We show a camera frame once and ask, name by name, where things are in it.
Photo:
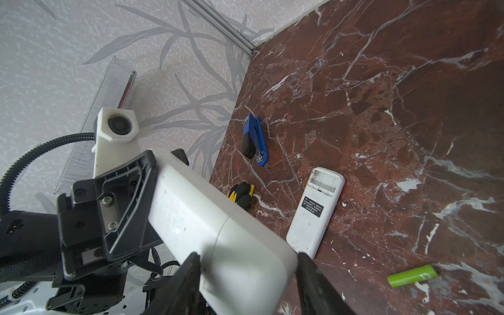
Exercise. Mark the blue stapler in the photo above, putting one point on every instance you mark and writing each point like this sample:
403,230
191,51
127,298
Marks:
253,141

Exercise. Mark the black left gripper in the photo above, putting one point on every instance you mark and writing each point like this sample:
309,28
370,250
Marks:
103,230

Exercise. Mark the aluminium frame profiles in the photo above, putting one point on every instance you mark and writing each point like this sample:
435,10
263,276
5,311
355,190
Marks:
211,16

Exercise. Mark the green AA battery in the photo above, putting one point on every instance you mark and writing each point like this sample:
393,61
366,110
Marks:
412,276

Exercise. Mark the white remote with red buttons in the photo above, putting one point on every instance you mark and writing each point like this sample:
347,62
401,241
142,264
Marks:
315,210

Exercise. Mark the white air conditioner remote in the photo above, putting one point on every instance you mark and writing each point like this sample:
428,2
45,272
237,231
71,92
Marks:
245,267

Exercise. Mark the black yellow screwdriver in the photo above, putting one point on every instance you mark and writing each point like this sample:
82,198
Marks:
242,194

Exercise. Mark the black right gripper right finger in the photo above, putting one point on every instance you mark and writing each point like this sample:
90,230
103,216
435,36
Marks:
316,294

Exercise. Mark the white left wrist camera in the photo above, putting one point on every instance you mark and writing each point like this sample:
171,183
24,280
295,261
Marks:
116,139

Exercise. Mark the clear acrylic wall shelf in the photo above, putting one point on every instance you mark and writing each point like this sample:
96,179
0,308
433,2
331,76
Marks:
113,93

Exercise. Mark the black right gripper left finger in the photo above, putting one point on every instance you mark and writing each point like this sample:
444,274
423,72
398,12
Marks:
180,295

